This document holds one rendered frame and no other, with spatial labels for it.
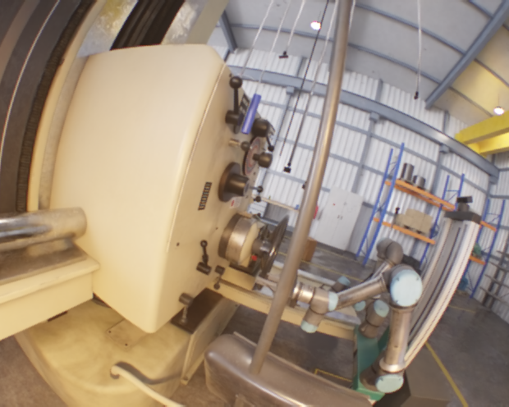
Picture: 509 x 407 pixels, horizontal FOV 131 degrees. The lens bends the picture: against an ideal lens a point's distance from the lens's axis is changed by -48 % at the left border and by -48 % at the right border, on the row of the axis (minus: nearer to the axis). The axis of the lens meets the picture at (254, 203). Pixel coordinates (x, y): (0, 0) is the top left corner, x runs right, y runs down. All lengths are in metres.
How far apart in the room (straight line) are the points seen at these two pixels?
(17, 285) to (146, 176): 0.47
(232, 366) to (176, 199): 0.38
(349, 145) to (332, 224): 3.03
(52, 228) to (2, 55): 0.61
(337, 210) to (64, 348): 7.70
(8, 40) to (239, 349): 1.08
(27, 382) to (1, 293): 1.31
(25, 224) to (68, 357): 0.72
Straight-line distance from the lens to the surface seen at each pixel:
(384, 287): 0.97
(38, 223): 0.72
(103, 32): 1.10
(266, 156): 0.91
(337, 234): 7.97
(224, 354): 0.42
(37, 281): 0.69
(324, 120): 0.28
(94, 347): 1.28
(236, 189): 0.74
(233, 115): 0.62
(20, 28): 0.97
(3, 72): 0.94
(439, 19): 8.05
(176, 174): 0.53
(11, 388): 1.93
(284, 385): 0.41
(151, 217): 0.58
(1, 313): 0.74
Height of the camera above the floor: 1.59
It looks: 7 degrees down
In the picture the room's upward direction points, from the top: 18 degrees clockwise
